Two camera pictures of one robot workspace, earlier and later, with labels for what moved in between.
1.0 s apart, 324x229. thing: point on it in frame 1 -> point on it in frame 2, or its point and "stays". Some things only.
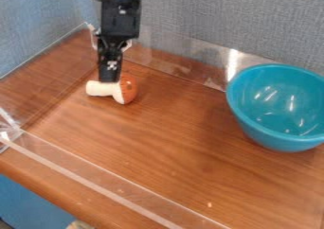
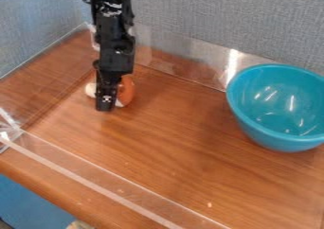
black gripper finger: x=109 y=61 -> x=104 y=97
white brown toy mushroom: x=123 y=91 stays
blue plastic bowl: x=277 y=102 stays
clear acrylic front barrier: x=103 y=181 stays
